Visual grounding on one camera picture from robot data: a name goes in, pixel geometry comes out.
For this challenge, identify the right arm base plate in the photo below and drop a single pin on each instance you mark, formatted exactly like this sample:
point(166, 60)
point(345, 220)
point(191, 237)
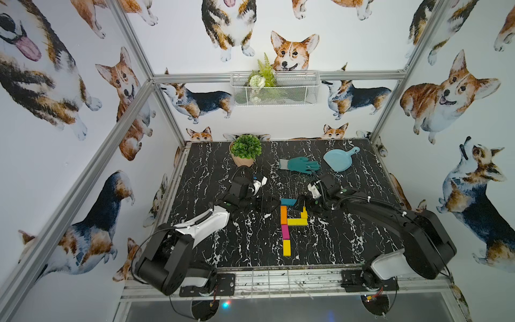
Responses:
point(365, 281)

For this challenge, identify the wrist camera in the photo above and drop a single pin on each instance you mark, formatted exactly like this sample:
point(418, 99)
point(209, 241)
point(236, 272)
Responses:
point(258, 182)
point(314, 191)

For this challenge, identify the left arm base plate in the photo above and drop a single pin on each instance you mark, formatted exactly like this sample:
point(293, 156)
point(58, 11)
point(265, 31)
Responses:
point(218, 285)

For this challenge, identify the yellow long block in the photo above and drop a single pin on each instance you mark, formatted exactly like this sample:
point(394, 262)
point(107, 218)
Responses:
point(304, 214)
point(297, 222)

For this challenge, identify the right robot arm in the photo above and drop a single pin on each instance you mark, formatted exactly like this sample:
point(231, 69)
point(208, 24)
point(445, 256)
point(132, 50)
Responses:
point(426, 249)

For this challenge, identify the fern and white flower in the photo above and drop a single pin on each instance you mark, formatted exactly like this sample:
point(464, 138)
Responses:
point(262, 81)

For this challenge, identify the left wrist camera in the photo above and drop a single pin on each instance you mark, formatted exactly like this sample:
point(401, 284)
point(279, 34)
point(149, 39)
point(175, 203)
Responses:
point(258, 182)

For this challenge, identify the white wire basket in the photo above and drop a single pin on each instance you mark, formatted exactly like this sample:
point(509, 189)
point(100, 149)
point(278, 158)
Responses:
point(293, 88)

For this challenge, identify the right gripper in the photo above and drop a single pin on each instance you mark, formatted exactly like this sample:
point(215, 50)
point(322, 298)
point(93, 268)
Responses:
point(308, 204)

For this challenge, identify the orange long block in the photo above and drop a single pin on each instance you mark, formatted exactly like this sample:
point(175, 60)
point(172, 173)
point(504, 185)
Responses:
point(283, 215)

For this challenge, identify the cyan long block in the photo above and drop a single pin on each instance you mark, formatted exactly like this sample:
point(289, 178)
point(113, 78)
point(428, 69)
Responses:
point(288, 202)

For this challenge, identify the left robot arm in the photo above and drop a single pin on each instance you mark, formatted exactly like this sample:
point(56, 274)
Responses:
point(167, 262)

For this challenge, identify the light blue dustpan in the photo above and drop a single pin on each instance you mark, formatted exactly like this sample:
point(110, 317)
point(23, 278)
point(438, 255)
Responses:
point(340, 160)

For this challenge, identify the green potted plant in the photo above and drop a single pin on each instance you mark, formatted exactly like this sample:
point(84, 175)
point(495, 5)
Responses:
point(245, 149)

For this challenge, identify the magenta block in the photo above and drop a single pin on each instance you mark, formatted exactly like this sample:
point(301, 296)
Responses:
point(285, 232)

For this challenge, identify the small yellow block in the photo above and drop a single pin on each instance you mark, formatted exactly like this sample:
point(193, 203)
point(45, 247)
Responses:
point(286, 248)

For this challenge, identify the teal rubber glove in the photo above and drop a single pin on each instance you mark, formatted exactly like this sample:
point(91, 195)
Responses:
point(299, 165)

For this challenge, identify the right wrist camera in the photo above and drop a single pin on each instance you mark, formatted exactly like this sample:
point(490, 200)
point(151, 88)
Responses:
point(314, 191)

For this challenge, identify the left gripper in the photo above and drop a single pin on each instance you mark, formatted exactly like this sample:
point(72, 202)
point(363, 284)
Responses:
point(261, 202)

